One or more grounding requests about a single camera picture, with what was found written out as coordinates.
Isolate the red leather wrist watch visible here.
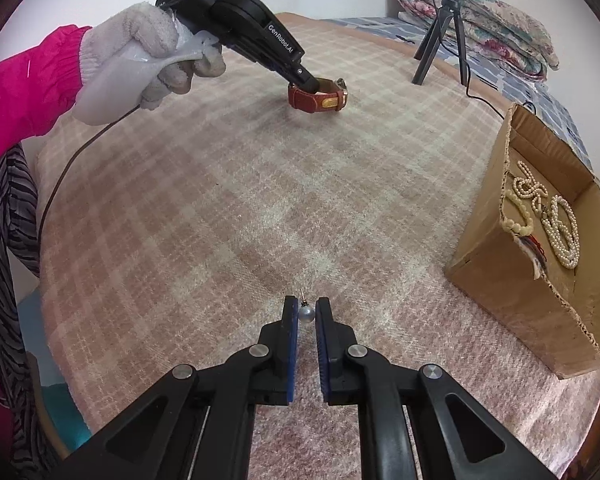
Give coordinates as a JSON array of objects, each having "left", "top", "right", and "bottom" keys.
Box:
[{"left": 288, "top": 78, "right": 348, "bottom": 114}]

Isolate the cream bead bracelet green pendant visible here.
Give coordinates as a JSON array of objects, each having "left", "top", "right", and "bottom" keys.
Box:
[{"left": 501, "top": 188, "right": 546, "bottom": 264}]

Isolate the pink sleeve left forearm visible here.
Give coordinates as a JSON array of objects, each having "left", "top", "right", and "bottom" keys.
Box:
[{"left": 0, "top": 25, "right": 88, "bottom": 158}]

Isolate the white gloved left hand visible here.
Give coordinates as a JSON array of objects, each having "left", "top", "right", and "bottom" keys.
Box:
[{"left": 73, "top": 2, "right": 225, "bottom": 126}]

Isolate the pink plaid blanket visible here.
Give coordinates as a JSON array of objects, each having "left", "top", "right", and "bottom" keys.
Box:
[{"left": 33, "top": 22, "right": 600, "bottom": 474}]

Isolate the folded floral quilt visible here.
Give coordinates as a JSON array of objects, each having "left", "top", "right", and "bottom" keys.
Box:
[{"left": 398, "top": 0, "right": 559, "bottom": 82}]

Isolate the brown cardboard box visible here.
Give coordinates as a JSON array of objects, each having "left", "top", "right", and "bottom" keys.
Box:
[{"left": 445, "top": 104, "right": 600, "bottom": 378}]

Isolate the zebra striped clothing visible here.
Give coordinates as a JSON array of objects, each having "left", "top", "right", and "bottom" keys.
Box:
[{"left": 0, "top": 145, "right": 58, "bottom": 479}]

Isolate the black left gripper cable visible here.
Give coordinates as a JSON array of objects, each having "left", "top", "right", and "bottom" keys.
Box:
[{"left": 36, "top": 0, "right": 261, "bottom": 261}]

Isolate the black ring light cable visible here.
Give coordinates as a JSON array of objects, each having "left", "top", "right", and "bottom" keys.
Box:
[{"left": 427, "top": 0, "right": 539, "bottom": 116}]

